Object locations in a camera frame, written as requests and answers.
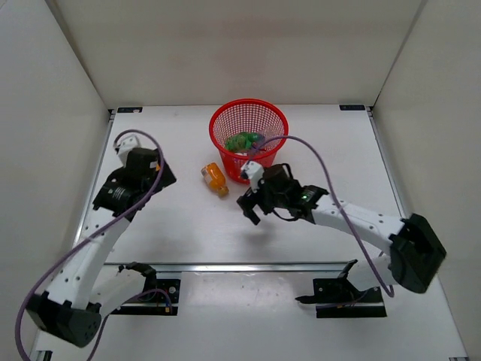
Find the red plastic mesh basket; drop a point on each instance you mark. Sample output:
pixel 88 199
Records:
pixel 238 119

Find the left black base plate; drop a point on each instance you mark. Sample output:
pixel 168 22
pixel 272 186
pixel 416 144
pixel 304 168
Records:
pixel 162 303

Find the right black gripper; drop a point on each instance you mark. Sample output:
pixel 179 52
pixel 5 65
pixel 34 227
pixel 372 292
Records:
pixel 249 203

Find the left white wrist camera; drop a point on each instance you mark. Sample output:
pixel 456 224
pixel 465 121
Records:
pixel 125 145

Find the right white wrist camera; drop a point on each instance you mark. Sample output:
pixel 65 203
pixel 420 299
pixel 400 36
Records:
pixel 252 171

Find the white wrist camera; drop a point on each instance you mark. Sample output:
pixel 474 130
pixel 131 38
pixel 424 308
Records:
pixel 252 171
pixel 125 145

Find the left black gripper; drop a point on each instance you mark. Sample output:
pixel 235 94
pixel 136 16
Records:
pixel 166 177

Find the green plastic bottle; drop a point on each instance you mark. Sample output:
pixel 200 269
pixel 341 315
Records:
pixel 242 142

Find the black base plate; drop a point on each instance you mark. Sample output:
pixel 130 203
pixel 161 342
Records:
pixel 337 298
pixel 162 303

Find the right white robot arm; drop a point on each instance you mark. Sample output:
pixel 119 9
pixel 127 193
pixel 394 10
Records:
pixel 411 251

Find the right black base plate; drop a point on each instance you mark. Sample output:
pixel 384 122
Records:
pixel 337 298

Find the orange juice bottle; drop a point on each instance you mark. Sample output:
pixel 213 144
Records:
pixel 215 179

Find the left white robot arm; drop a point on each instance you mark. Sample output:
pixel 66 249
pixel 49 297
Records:
pixel 72 307

